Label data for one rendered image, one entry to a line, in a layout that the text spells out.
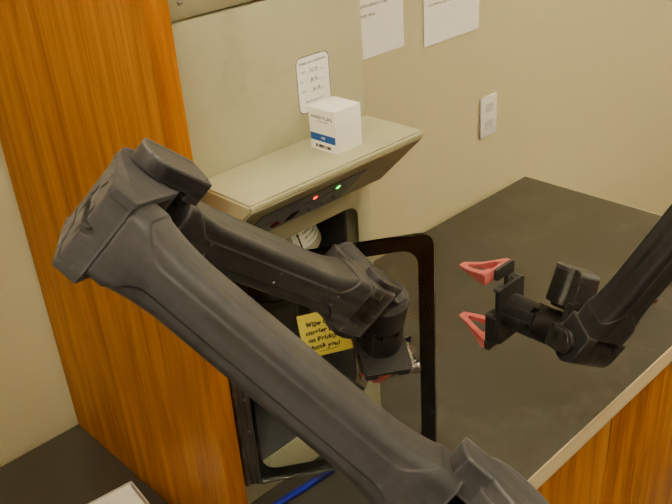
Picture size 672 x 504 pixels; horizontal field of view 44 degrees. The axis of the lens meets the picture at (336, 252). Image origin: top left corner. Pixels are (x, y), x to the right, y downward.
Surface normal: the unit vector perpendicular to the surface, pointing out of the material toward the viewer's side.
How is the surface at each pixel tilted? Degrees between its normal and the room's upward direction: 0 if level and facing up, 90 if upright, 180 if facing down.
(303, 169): 0
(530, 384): 0
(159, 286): 70
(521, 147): 90
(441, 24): 90
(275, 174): 0
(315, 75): 90
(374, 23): 90
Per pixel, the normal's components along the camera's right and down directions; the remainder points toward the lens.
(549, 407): -0.07, -0.88
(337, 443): -0.11, 0.15
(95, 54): -0.72, 0.37
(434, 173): 0.69, 0.30
